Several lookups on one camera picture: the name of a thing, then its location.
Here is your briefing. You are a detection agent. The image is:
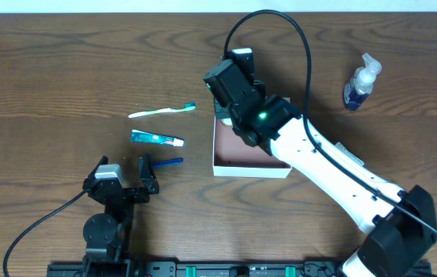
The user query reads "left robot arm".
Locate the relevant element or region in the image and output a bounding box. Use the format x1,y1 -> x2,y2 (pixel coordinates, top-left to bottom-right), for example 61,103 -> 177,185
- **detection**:
82,154 -> 159,276

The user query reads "blue hand soap pump bottle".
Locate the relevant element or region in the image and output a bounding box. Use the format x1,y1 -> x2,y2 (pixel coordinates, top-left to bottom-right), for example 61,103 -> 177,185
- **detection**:
342,53 -> 382,111

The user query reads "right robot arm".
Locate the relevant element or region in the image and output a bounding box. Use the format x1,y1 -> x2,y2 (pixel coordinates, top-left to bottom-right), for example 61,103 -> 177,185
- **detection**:
203,59 -> 437,276

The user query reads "green white toothbrush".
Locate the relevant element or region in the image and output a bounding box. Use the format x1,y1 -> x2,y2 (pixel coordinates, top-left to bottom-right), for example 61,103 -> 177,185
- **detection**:
128,102 -> 196,118

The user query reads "white box with pink inside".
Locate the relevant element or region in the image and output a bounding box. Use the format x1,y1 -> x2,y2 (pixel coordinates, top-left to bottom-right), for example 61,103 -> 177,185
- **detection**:
212,117 -> 292,179

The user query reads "green toothpaste tube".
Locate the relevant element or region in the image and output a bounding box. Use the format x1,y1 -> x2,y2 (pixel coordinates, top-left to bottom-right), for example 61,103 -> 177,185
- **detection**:
130,129 -> 185,147

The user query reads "blue disposable razor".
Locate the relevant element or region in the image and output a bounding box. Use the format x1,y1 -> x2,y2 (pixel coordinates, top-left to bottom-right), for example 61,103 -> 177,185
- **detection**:
151,158 -> 184,168

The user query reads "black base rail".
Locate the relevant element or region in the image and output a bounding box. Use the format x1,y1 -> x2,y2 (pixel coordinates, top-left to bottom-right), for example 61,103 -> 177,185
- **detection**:
46,261 -> 342,277

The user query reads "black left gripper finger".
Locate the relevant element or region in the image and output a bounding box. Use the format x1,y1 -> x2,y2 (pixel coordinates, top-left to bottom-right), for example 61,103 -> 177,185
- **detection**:
138,153 -> 160,195
94,155 -> 108,172

